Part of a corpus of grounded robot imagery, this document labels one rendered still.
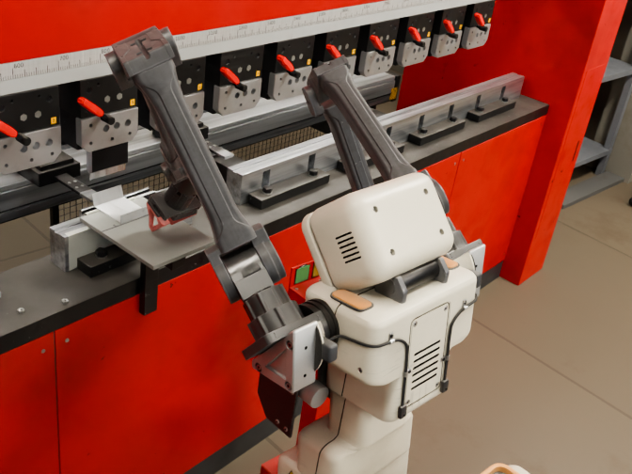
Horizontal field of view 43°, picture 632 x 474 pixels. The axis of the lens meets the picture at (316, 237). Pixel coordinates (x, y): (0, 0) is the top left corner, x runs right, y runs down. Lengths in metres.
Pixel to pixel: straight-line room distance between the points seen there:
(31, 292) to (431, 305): 0.95
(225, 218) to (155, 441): 1.17
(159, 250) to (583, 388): 2.06
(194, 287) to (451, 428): 1.27
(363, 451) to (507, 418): 1.63
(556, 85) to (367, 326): 2.44
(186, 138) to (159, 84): 0.09
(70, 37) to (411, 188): 0.77
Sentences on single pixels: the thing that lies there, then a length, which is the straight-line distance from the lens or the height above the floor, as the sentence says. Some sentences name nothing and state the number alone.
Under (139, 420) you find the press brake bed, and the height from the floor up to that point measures 0.42.
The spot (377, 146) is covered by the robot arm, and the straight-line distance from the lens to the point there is 1.62.
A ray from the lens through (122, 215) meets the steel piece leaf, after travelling 1.88.
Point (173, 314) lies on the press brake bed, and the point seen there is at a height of 0.72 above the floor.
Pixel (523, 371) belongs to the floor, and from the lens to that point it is 3.36.
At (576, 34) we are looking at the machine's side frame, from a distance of 3.50.
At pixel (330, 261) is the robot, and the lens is 1.30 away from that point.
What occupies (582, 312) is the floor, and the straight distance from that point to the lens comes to 3.86.
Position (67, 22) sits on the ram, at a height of 1.46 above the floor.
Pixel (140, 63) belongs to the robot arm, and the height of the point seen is 1.54.
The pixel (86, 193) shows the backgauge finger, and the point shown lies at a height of 1.00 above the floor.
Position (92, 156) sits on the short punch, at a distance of 1.88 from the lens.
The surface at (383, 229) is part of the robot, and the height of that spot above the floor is 1.35.
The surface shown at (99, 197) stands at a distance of 1.96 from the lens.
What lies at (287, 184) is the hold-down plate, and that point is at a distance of 2.35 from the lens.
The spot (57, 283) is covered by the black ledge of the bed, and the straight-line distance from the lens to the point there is 1.91.
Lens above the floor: 1.94
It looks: 30 degrees down
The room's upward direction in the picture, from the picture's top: 9 degrees clockwise
